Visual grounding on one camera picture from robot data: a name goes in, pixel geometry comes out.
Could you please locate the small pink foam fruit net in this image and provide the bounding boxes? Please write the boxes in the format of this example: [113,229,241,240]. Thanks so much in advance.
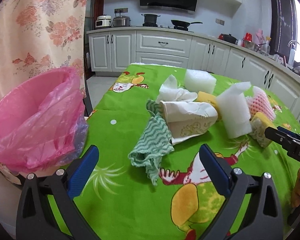
[245,86,276,121]

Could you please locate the long white foam block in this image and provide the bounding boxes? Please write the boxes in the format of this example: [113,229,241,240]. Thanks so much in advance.
[216,82,252,139]

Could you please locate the paper cup with green print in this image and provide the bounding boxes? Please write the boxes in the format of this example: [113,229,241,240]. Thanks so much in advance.
[160,101,218,145]

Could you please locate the white foam cube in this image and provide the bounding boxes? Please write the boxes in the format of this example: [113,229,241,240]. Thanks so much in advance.
[184,69,217,94]

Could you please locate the white tissue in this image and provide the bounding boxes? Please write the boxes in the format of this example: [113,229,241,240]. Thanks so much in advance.
[155,75,198,103]

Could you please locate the green white wavy cloth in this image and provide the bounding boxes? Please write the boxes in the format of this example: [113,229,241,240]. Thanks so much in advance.
[128,100,174,186]

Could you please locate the pink lined trash bin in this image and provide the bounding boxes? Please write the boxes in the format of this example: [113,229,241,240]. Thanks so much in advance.
[0,67,88,172]

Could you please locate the right hand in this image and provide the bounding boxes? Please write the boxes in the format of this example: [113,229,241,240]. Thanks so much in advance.
[290,168,300,208]

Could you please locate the yellow green scouring sponge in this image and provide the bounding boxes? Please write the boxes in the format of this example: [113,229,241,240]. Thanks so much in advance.
[249,112,276,148]

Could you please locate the chrome sink faucet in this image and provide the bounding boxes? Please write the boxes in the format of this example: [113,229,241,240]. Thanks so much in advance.
[288,40,299,65]

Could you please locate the green cartoon tablecloth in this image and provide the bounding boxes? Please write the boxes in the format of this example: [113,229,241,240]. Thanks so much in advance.
[74,64,300,239]

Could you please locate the steel bowl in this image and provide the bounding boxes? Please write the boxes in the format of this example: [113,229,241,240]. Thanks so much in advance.
[242,40,260,52]

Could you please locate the pink thermos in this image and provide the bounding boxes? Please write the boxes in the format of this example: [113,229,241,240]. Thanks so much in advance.
[255,29,265,45]

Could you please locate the dark framed window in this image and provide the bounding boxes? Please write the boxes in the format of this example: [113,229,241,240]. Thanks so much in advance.
[270,0,297,62]

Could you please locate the black red casserole pot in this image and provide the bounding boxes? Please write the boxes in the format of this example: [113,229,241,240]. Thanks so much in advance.
[218,34,238,44]

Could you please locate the black frying pan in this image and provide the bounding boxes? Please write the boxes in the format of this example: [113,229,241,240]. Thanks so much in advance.
[171,20,202,31]

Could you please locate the black stock pot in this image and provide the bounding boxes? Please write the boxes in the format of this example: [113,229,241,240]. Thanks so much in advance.
[142,14,160,27]

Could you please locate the white lower cabinets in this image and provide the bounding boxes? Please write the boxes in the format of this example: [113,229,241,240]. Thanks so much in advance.
[87,27,300,124]

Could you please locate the floral peach curtain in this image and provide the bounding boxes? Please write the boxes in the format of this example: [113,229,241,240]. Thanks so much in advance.
[0,0,87,100]

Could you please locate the steel pressure cooker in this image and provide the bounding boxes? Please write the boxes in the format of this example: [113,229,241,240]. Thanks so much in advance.
[112,16,130,28]

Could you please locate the white rice cooker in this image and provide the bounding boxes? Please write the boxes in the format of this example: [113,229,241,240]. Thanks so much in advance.
[95,15,111,29]

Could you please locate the wall power socket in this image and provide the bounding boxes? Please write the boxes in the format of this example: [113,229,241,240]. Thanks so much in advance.
[114,8,128,14]

